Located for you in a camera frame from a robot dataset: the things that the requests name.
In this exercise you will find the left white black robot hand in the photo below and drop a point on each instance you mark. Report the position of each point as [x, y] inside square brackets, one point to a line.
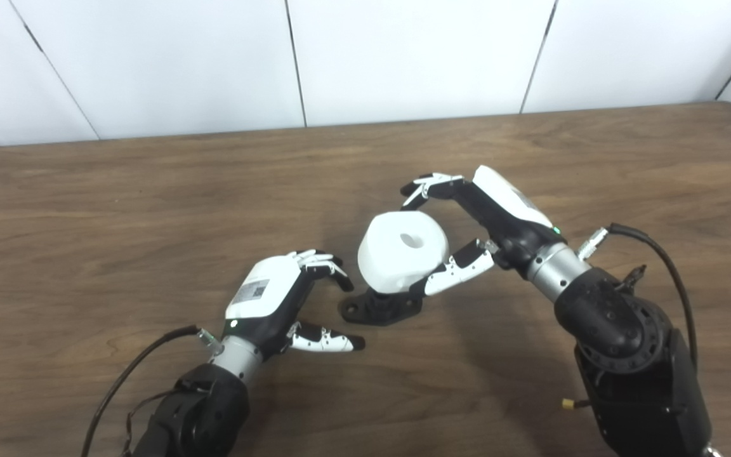
[264, 298]

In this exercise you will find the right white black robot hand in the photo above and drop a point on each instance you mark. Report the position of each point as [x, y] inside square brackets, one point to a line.
[511, 222]

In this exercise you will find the black flanged holder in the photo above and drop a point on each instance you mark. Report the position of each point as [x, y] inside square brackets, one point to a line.
[381, 308]

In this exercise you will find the round white piece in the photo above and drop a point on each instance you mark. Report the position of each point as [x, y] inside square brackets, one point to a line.
[397, 254]

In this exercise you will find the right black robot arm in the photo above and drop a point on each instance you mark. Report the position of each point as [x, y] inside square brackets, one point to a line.
[632, 368]

